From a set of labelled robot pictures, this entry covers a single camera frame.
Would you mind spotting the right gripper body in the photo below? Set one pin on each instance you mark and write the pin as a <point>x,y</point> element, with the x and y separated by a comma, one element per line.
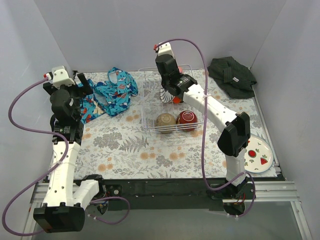
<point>164,83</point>

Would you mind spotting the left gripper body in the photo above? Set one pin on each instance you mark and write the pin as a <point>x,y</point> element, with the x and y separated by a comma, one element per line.
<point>81,88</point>

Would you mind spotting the blue striped white plate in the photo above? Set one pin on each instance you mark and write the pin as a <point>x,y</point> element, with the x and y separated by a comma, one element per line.
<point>165,96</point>

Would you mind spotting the red bowl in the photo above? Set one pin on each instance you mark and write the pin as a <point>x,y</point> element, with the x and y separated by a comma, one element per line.
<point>186,121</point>

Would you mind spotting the watermelon pattern plate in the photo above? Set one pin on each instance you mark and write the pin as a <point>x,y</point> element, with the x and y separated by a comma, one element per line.
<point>258,155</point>

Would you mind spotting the orange round plate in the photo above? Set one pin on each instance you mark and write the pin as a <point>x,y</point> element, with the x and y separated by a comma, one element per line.
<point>177,100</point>

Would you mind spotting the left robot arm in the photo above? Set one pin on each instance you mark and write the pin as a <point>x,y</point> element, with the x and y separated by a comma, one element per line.
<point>63,209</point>

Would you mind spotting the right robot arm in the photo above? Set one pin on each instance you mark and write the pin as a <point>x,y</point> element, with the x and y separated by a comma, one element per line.
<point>235,128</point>

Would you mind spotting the pink plastic cup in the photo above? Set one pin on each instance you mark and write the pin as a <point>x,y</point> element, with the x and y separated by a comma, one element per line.
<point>180,70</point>

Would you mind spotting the blue patterned cloth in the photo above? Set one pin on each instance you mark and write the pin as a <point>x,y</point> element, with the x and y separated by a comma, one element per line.
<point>112,96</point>

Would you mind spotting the beige ceramic bowl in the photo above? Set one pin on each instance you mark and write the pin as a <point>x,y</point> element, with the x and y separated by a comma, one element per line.
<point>165,123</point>

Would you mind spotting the dark green shirt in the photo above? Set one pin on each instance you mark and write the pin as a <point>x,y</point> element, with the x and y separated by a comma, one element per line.
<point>235,79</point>

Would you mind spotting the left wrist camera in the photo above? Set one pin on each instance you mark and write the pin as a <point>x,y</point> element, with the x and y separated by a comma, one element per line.
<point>59,77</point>

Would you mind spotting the white wire dish rack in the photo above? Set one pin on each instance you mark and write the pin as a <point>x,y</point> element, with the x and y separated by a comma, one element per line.
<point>150,83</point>

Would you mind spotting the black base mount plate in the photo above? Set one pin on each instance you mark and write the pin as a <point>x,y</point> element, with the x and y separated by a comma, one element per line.
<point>174,194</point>

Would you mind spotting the aluminium frame rail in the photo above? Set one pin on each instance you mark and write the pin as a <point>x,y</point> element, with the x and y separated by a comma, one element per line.
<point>276,213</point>

